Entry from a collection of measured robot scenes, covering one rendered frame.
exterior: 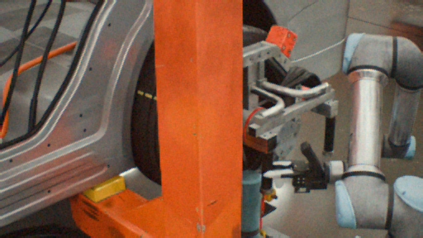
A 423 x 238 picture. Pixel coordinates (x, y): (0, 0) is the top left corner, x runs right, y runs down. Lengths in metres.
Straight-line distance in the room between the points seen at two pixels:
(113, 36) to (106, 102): 0.21
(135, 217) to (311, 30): 1.20
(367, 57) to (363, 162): 0.29
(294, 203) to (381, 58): 1.83
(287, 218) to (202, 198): 1.64
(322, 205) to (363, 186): 1.87
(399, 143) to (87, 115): 0.98
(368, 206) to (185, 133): 0.50
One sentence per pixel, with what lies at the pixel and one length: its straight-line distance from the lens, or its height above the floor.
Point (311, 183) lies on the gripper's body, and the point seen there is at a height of 0.78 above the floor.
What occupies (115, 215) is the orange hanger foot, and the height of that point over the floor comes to 0.68.
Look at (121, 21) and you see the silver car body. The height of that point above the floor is 1.26.
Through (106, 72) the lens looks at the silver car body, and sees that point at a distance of 2.14.
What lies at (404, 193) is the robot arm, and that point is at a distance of 1.63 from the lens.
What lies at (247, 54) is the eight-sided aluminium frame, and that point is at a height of 1.12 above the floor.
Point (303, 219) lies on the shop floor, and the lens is 3.38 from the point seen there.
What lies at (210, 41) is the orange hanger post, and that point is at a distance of 1.61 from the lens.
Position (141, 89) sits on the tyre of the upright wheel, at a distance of 2.25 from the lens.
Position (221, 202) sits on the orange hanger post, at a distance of 1.83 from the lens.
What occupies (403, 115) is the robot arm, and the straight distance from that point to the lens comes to 1.96.
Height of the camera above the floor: 1.87
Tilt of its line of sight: 25 degrees down
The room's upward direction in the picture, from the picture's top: 1 degrees counter-clockwise
